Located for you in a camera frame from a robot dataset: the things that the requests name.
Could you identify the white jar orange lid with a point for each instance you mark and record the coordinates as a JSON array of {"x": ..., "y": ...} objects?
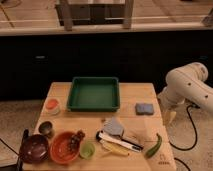
[{"x": 52, "y": 106}]

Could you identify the small metal cup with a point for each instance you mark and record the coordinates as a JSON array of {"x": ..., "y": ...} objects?
[{"x": 46, "y": 129}]

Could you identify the wooden stool frame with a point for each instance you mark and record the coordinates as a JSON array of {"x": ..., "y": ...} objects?
[{"x": 94, "y": 12}]

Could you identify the small green cup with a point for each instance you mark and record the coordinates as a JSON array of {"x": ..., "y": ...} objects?
[{"x": 87, "y": 150}]

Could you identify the brown grape bunch toy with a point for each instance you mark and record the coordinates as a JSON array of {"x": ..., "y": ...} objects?
[{"x": 75, "y": 140}]

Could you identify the grey cloth piece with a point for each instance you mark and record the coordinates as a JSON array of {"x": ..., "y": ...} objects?
[{"x": 113, "y": 127}]

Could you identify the orange bowl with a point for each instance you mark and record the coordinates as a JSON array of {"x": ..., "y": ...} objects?
[{"x": 61, "y": 151}]

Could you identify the blue grey sponge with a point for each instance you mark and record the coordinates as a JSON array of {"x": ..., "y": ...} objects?
[{"x": 144, "y": 109}]

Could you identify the green chili pepper toy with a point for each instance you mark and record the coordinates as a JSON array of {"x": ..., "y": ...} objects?
[{"x": 152, "y": 151}]

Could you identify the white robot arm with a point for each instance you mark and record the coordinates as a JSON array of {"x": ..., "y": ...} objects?
[{"x": 186, "y": 82}]

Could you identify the green plastic tray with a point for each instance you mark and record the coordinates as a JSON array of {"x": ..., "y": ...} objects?
[{"x": 94, "y": 94}]

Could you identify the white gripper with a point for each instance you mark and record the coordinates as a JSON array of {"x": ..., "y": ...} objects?
[{"x": 169, "y": 99}]

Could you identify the white black handled utensil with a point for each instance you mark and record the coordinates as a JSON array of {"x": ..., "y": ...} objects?
[{"x": 125, "y": 144}]

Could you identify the yellow banana toy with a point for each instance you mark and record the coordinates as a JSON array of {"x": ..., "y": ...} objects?
[{"x": 115, "y": 148}]

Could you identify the dark maroon bowl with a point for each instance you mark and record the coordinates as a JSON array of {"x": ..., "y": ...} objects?
[{"x": 34, "y": 149}]

